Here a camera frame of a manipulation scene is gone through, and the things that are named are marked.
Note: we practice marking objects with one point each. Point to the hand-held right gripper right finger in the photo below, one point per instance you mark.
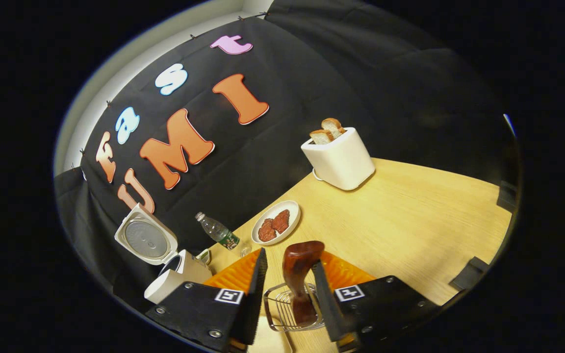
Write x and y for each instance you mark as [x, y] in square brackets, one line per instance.
[325, 304]

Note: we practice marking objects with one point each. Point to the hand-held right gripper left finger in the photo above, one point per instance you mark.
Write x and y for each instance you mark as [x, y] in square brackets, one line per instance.
[254, 299]

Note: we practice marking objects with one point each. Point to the dark wooden spoon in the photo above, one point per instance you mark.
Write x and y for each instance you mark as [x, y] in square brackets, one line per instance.
[299, 269]

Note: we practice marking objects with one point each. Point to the white rice cooker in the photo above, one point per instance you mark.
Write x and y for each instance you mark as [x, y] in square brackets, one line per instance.
[147, 240]

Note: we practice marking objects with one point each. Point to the small white green object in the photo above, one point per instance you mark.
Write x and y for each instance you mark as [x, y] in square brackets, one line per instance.
[203, 256]

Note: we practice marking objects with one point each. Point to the red meat piece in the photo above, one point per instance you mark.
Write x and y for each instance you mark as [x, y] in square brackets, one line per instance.
[281, 221]
[267, 231]

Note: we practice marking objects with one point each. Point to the clear plastic water bottle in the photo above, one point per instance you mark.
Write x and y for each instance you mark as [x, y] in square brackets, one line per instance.
[216, 230]

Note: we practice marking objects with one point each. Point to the white oval plate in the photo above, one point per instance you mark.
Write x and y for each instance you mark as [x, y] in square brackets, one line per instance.
[290, 208]

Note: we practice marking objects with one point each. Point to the white toaster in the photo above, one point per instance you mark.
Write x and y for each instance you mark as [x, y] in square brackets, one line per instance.
[341, 162]

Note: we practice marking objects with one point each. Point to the black rectangular block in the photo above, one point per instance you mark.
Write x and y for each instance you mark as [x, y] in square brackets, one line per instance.
[507, 196]
[469, 274]

